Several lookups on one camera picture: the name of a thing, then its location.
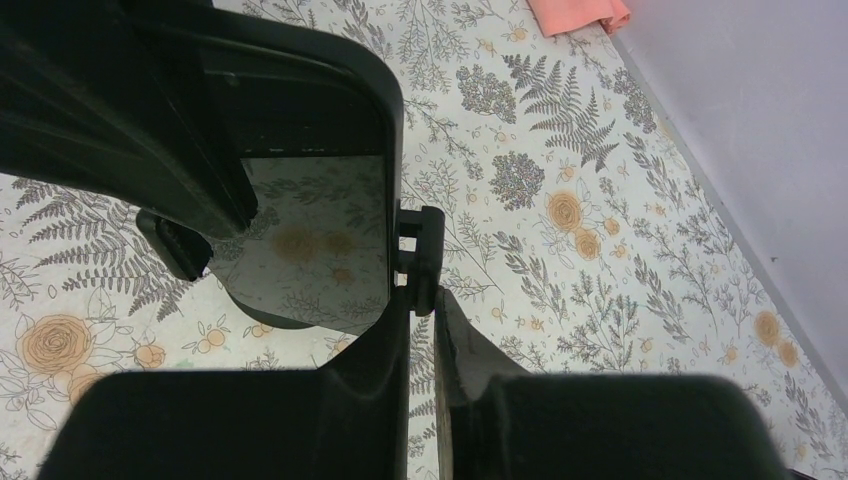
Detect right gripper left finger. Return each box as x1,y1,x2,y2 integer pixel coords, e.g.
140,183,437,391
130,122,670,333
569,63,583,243
39,287,411,479

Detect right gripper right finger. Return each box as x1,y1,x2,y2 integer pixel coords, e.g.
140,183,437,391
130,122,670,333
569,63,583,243
435,290,789,479

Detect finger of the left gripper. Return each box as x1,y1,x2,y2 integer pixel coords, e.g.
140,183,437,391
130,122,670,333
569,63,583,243
1,1,256,238

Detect black round-base stand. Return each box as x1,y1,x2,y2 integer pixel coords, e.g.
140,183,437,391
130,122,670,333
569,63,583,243
136,206,445,317

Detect black phone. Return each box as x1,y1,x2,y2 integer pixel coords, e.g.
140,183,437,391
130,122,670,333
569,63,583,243
130,1,404,335

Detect pink cloth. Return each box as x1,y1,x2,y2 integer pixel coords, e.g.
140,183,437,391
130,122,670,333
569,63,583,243
527,0,631,37

